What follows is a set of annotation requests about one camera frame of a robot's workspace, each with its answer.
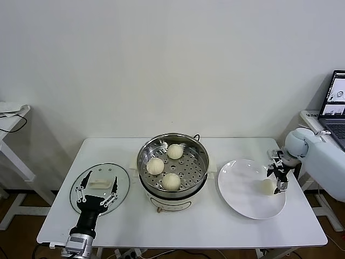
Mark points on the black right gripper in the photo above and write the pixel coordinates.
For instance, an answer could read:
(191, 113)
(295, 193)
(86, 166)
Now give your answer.
(282, 172)

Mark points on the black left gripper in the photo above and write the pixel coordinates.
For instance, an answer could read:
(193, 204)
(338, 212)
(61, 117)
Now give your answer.
(90, 207)

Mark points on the white steamed baozi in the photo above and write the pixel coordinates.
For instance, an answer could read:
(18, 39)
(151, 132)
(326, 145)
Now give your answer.
(175, 151)
(171, 181)
(265, 186)
(155, 166)

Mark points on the round glass lid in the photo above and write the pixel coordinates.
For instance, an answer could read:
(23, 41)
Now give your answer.
(118, 172)

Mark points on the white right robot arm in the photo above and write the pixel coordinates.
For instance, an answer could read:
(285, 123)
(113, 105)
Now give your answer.
(323, 162)

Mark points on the perforated steel steamer basket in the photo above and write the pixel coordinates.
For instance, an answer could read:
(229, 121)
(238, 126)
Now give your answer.
(188, 172)

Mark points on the black power adapter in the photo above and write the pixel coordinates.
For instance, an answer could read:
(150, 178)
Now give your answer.
(297, 170)

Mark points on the round white plate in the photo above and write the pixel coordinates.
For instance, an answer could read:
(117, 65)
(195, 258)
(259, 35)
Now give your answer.
(242, 194)

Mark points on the white side table with laptop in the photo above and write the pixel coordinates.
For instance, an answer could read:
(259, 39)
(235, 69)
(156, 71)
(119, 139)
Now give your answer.
(307, 121)

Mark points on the handwritten paper label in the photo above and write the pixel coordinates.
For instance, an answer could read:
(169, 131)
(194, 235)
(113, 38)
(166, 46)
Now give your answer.
(312, 115)

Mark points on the cream electric cooker pot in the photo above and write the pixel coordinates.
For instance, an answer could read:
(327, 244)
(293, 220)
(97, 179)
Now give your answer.
(172, 202)

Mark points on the white power strip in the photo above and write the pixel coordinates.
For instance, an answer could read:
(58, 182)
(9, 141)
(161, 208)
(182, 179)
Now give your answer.
(129, 253)

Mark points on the dark grey laptop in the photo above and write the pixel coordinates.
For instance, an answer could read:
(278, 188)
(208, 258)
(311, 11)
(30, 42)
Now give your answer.
(334, 113)

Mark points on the white side table with cloth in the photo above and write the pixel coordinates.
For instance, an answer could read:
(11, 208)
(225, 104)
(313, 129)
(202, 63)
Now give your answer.
(8, 124)

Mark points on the white cloth bag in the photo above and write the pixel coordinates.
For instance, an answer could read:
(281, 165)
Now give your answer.
(10, 108)

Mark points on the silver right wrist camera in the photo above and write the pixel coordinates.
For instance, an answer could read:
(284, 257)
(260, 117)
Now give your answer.
(273, 153)

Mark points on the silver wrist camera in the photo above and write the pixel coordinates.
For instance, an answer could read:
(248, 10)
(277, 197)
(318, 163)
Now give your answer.
(76, 240)
(273, 153)

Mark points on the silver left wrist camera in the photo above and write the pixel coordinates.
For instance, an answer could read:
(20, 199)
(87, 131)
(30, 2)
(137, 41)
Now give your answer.
(76, 240)

